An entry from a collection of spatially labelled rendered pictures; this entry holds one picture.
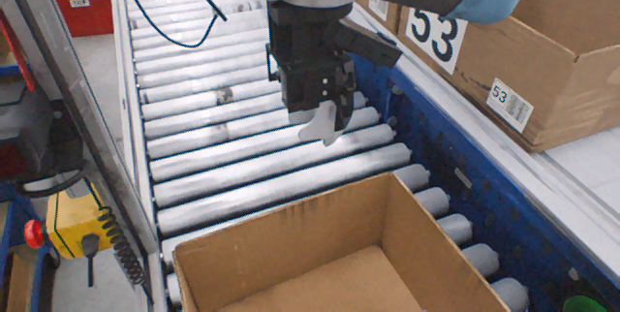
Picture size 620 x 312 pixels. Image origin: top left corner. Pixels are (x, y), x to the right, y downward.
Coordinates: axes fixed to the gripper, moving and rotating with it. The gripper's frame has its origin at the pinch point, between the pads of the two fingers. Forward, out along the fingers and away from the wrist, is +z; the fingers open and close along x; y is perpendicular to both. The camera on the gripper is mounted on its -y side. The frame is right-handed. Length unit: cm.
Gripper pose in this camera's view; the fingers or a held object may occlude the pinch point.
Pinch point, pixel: (330, 136)
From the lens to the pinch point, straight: 55.7
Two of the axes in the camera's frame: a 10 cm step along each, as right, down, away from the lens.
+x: 3.9, 6.2, -6.9
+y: -9.2, 2.6, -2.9
